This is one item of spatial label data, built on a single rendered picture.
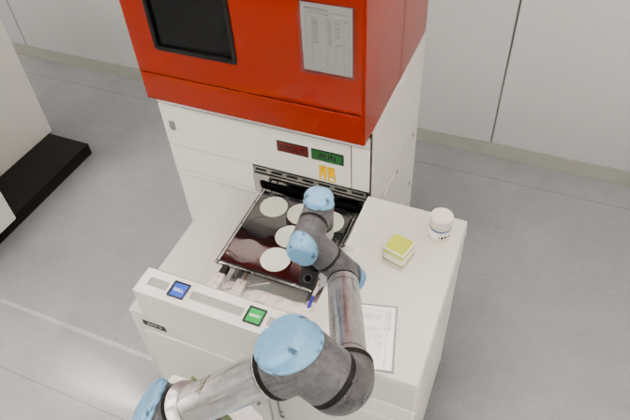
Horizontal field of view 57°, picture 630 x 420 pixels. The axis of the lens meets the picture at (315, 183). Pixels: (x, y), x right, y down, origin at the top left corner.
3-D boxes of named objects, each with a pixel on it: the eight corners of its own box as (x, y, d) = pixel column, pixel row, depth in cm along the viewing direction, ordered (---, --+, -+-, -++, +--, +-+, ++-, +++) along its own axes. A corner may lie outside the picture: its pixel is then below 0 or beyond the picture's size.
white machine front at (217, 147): (181, 168, 240) (157, 87, 212) (370, 218, 215) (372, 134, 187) (176, 172, 238) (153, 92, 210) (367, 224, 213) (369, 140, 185)
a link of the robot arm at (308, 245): (332, 271, 136) (344, 236, 144) (298, 241, 132) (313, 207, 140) (309, 279, 141) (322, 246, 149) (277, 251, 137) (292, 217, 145)
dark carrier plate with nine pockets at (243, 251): (265, 191, 217) (265, 190, 217) (352, 215, 207) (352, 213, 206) (220, 260, 195) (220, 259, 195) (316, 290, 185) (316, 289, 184)
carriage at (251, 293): (217, 280, 194) (215, 276, 192) (319, 314, 183) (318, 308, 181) (204, 299, 189) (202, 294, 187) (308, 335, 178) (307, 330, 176)
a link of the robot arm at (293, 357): (169, 465, 129) (352, 400, 100) (114, 431, 124) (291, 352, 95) (188, 415, 138) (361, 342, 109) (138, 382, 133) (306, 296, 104)
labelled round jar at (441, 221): (430, 224, 192) (433, 204, 186) (452, 230, 190) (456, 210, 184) (425, 240, 188) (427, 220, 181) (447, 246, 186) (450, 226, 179)
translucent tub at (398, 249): (394, 245, 187) (395, 231, 182) (414, 255, 183) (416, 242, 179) (381, 260, 183) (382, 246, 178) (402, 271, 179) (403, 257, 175)
